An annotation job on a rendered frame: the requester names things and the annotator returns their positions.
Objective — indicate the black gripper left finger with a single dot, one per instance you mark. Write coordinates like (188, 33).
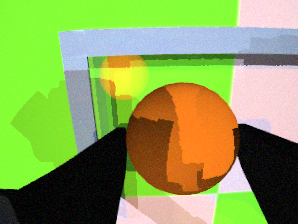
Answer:
(84, 190)

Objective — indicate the orange ball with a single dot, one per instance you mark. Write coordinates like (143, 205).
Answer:
(182, 138)

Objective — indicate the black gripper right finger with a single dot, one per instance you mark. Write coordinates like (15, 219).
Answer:
(270, 164)

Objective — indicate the see-through yellow ball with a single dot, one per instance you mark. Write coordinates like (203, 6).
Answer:
(124, 77)

